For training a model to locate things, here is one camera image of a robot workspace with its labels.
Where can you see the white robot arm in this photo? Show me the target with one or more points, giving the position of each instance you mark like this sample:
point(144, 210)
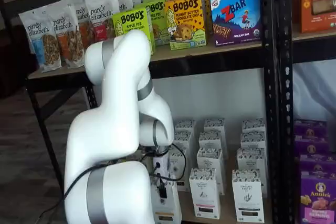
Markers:
point(118, 103)

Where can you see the purple Annie's box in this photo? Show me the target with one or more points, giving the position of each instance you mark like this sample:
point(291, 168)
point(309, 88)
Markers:
point(317, 208)
point(309, 128)
point(309, 145)
point(317, 163)

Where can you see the blue Zbar box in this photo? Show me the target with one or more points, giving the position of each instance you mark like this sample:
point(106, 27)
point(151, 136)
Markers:
point(236, 24)

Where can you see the white box with blue strip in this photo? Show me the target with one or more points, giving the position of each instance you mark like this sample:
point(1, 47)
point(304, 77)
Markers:
point(253, 125)
point(250, 158)
point(246, 197)
point(253, 140)

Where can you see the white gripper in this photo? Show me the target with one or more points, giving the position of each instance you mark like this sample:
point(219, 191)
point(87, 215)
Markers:
point(164, 169)

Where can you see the black metal shelf rack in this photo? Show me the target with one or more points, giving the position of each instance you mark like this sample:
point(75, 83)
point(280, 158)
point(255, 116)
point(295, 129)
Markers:
point(269, 103)
point(282, 129)

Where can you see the granola bag red label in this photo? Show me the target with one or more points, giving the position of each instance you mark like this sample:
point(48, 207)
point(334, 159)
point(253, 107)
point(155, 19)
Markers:
point(101, 11)

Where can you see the granola bag blue label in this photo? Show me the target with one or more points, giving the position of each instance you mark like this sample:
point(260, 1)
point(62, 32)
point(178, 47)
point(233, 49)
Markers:
point(39, 37)

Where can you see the dark brown furniture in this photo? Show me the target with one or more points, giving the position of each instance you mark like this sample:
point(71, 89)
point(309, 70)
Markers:
point(13, 64)

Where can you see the granola bag orange label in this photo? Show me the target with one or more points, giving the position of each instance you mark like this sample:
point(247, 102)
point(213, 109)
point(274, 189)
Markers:
point(67, 37)
point(82, 24)

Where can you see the white box with pink strip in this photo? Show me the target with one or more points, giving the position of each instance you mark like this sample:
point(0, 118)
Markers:
point(214, 124)
point(211, 140)
point(210, 158)
point(204, 195)

